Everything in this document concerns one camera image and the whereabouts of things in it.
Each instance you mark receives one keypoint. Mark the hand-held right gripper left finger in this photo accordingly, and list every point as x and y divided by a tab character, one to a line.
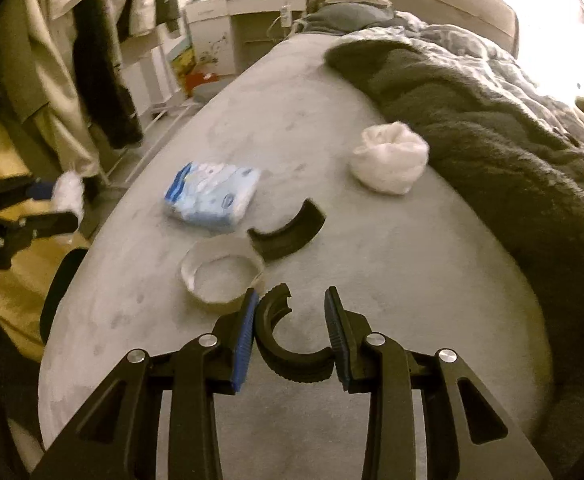
244	340

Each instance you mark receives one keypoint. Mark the yellow curtain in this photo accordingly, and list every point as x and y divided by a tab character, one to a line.
17	305

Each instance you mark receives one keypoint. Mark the blue tissue packet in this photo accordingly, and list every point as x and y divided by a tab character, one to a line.
212	195

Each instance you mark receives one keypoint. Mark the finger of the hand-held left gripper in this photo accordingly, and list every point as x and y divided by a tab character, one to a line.
47	225
17	191

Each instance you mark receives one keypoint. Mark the white sock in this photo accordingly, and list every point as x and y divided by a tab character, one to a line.
69	194

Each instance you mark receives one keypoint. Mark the landscape painting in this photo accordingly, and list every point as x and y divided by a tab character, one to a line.
182	60

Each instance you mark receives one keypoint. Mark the red plastic container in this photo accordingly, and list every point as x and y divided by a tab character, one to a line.
199	80

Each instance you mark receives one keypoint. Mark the long black garment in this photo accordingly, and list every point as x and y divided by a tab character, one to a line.
102	70

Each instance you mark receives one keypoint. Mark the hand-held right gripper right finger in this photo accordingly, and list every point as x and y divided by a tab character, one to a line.
337	340

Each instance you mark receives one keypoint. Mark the grey wheeled footstool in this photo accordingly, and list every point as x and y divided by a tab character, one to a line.
207	91

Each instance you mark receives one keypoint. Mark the long cream coat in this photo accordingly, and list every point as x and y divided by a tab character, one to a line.
47	90

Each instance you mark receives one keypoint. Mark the blue patterned duvet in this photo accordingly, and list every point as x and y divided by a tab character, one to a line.
471	40

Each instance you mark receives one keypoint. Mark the white cloth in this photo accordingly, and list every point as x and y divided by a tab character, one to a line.
391	160

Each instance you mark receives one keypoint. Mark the grey upholstered bed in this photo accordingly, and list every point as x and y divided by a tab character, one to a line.
322	135

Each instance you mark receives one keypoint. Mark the grey fleece blanket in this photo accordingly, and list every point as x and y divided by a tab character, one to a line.
496	160

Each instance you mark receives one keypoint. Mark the grey-blue pillow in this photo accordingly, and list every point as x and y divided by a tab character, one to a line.
342	15

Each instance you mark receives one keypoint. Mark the white power strip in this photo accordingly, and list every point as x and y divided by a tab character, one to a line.
286	14

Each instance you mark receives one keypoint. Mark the wide tape roll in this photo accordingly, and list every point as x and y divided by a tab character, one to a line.
207	297

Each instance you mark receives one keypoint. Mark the white dressing table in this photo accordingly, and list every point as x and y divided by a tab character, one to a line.
252	20

